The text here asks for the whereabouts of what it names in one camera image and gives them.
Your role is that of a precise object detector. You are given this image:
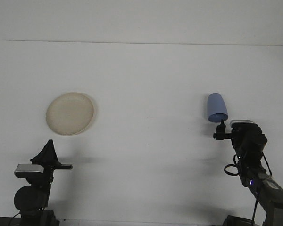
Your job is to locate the pale blue cup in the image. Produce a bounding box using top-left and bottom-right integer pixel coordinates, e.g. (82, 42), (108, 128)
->
(206, 93), (229, 123)

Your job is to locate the pale cream round plate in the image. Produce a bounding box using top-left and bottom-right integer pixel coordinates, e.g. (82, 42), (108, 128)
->
(45, 92), (97, 137)

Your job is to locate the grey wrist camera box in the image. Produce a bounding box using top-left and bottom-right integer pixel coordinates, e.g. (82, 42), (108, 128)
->
(14, 164), (43, 179)
(229, 119), (255, 128)

